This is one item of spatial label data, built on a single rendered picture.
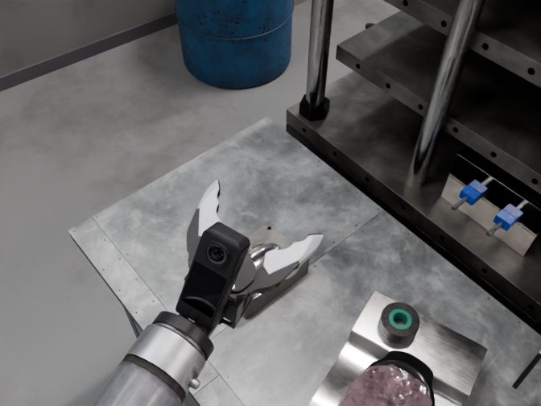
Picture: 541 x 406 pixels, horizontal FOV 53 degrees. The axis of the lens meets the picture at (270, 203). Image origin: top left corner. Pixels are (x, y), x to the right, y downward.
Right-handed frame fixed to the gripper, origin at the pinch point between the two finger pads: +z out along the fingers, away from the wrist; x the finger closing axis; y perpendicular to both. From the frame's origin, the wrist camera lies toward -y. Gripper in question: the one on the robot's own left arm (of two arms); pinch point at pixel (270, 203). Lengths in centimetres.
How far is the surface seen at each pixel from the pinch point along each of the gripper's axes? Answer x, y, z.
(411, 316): 28, 48, 24
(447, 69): 11, 24, 73
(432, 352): 35, 50, 20
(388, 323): 24, 48, 20
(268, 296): -2, 63, 19
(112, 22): -178, 155, 170
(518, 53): 22, 14, 73
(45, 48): -195, 159, 133
